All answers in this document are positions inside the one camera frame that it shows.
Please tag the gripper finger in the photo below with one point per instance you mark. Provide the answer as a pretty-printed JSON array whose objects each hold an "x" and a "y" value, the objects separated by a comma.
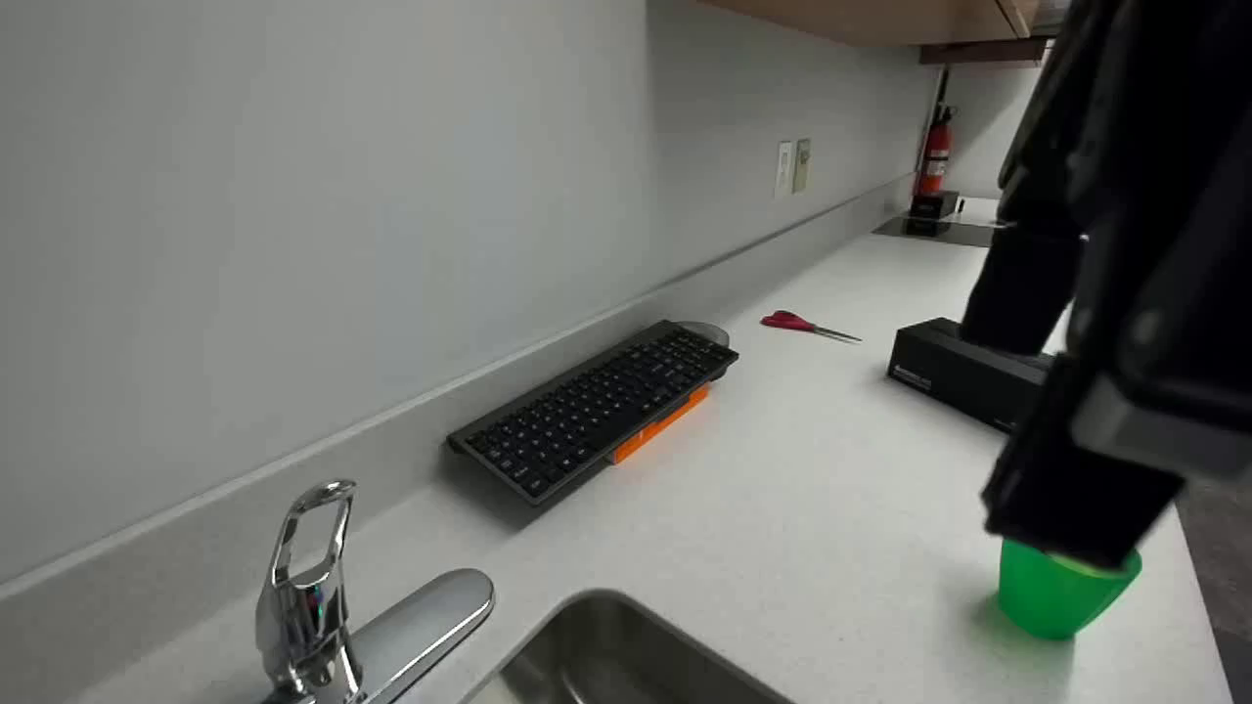
[{"x": 1066, "y": 489}]

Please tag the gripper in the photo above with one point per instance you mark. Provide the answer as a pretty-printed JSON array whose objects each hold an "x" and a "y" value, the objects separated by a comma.
[{"x": 1164, "y": 176}]

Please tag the green plastic cup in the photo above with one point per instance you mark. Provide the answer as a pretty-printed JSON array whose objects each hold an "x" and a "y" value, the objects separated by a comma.
[{"x": 1051, "y": 596}]

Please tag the flat black plate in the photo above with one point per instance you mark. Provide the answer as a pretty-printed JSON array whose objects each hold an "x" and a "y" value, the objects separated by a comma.
[{"x": 939, "y": 230}]

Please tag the long black box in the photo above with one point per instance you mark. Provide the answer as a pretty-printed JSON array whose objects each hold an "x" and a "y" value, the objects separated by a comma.
[{"x": 963, "y": 376}]

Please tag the small black box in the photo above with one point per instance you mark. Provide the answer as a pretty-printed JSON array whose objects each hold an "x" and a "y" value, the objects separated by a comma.
[{"x": 932, "y": 204}]

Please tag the red fire extinguisher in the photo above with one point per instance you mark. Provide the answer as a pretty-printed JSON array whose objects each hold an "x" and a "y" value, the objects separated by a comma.
[{"x": 935, "y": 156}]

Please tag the grey round disc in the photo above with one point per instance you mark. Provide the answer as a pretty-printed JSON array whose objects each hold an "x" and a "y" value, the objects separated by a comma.
[{"x": 709, "y": 331}]

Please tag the orange block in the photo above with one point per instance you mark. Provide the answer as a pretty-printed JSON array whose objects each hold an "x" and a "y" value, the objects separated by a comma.
[{"x": 660, "y": 427}]

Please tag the black keyboard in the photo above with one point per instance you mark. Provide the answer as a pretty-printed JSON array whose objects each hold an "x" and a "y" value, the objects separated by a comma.
[{"x": 597, "y": 411}]

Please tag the steel sink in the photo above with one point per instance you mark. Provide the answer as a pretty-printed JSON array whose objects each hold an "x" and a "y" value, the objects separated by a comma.
[{"x": 626, "y": 655}]

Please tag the chrome tap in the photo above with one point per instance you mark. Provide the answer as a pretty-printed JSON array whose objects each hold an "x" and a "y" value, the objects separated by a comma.
[{"x": 313, "y": 616}]

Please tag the beige switch plate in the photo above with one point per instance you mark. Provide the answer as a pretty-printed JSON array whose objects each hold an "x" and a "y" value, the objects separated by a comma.
[{"x": 801, "y": 164}]

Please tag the white wall socket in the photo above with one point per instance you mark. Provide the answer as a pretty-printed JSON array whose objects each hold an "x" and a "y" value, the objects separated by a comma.
[{"x": 783, "y": 167}]

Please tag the wooden wall cabinet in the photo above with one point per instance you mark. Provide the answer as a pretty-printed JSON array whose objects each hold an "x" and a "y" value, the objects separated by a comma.
[{"x": 900, "y": 20}]

